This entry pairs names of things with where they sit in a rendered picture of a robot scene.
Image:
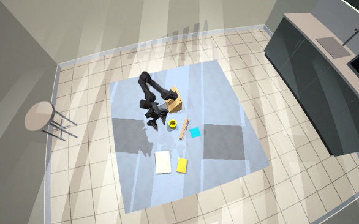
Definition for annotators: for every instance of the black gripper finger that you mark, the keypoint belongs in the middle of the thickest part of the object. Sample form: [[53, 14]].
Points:
[[154, 126], [163, 117]]

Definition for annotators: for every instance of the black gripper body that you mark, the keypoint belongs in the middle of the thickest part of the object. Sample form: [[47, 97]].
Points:
[[155, 116]]

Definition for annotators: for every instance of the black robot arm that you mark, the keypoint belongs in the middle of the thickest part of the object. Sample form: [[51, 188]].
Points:
[[149, 103]]

